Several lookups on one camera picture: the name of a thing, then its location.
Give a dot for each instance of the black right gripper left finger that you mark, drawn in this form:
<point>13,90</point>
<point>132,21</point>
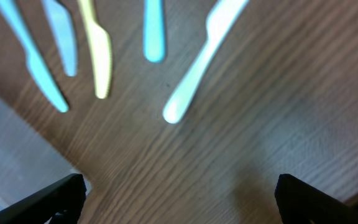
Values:
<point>60,202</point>

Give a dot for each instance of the mint green plastic knife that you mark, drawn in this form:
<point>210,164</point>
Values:
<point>35,63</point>

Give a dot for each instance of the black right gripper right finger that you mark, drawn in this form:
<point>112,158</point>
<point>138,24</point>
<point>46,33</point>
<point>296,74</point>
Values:
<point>300,203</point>

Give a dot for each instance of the light blue plastic knife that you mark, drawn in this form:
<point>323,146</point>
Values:
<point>154,31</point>

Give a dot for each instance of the pale grey-blue plastic knife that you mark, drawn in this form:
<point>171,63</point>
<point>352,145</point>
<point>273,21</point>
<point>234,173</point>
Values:
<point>62,28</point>

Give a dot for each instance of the clear right plastic container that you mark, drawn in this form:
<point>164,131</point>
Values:
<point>28,163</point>

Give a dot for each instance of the white plastic knife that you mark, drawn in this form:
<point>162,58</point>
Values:
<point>218,23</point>

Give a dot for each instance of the yellow plastic knife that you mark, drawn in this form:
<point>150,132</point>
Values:
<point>100,48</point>

